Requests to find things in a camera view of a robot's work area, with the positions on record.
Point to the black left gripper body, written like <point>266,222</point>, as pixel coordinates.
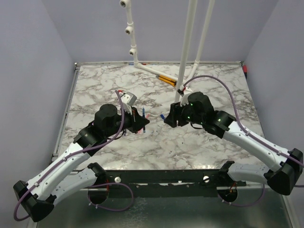
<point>129,119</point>

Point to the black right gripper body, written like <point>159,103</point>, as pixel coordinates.
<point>183,112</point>

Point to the blue gel pen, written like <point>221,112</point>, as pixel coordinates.
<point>143,114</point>

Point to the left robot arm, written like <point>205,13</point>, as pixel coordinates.
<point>39,195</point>

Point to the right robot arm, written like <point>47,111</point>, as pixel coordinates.
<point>281,167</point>

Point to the yellow utility knife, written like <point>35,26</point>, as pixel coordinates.
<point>167,80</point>

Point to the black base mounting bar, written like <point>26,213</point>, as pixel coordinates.
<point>165,183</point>

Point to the red black clamp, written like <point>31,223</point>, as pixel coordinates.
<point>244,67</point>

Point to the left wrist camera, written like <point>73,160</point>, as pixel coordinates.
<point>128,99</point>

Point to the white PVC pipe frame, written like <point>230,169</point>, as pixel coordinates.
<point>165,37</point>

